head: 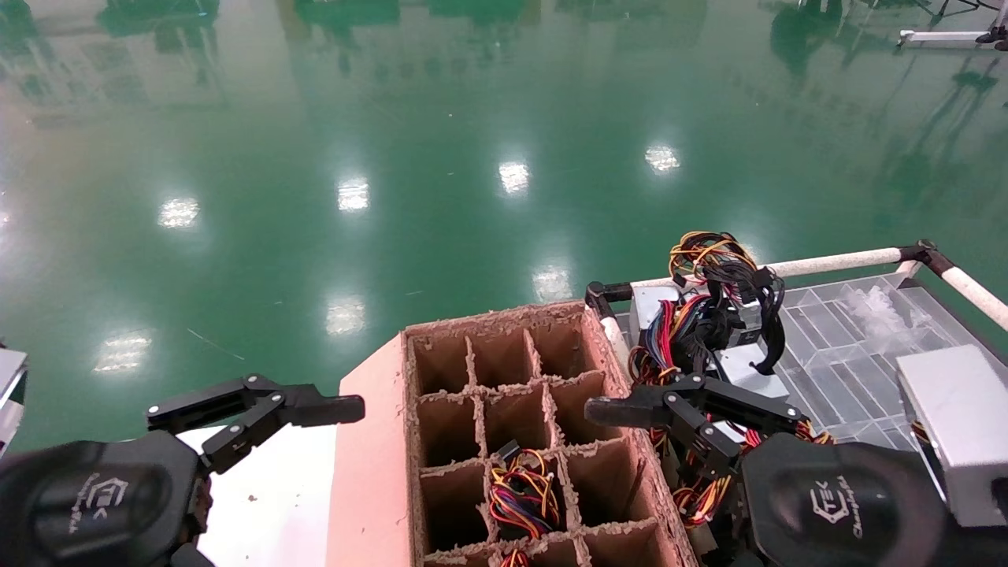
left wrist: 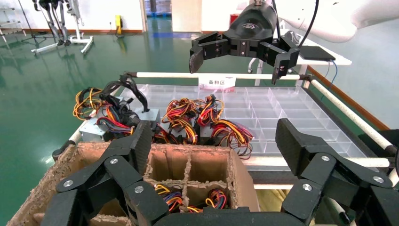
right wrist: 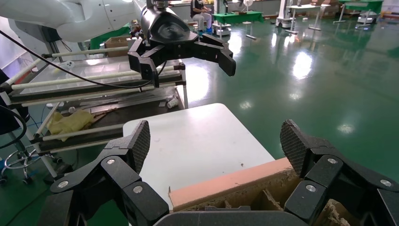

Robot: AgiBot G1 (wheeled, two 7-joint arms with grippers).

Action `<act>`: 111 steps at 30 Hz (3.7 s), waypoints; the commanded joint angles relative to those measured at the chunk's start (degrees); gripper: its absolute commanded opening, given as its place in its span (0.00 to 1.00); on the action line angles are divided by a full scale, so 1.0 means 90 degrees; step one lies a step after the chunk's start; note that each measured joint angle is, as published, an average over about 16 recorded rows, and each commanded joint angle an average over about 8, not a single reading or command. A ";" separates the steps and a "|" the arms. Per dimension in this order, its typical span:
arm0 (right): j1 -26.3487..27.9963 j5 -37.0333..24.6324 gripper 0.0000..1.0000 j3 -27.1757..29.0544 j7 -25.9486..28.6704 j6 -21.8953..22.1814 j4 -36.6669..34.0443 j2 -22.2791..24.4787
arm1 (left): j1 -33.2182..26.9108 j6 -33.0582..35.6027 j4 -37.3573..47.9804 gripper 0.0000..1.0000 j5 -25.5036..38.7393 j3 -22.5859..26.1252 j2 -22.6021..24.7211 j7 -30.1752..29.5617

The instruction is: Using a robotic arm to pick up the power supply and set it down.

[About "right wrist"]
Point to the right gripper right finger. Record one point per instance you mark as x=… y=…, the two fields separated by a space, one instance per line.
x=324 y=170

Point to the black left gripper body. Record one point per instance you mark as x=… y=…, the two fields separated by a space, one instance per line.
x=168 y=31

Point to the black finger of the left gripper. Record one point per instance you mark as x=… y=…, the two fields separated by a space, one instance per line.
x=223 y=56
x=145 y=62

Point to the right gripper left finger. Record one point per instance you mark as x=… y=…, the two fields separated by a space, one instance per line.
x=124 y=174

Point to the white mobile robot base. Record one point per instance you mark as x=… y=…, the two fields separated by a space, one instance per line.
x=283 y=19

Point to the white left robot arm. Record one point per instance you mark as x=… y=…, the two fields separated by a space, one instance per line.
x=78 y=18

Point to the small white wheeled cart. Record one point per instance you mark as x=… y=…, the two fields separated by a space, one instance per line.
x=222 y=29

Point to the open brown cardboard box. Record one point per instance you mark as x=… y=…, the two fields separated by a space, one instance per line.
x=117 y=42

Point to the seated person black vest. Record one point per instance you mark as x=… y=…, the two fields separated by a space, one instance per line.
x=197 y=7

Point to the green cloth covered table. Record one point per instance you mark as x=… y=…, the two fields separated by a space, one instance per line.
x=237 y=17

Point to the white paper cup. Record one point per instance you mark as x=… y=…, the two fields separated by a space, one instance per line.
x=172 y=103

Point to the white standing fan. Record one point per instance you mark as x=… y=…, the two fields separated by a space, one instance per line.
x=248 y=2

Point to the yellow cloth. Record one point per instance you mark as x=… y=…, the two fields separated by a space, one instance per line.
x=71 y=123

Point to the small white plastic object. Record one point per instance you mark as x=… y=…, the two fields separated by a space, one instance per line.
x=68 y=65

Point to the white metal leg table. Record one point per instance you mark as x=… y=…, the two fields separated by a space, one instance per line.
x=304 y=7

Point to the chrome wheeled stool base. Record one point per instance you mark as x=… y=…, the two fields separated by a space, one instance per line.
x=27 y=180

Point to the brown cardboard divider box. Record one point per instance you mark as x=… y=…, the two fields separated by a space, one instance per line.
x=224 y=184

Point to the black chair seat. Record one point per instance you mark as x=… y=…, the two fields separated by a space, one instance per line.
x=7 y=121

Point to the green topped work table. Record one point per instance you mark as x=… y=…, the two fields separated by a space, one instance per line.
x=364 y=5

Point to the tube frame roller rack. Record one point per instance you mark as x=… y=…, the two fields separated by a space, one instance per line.
x=93 y=91

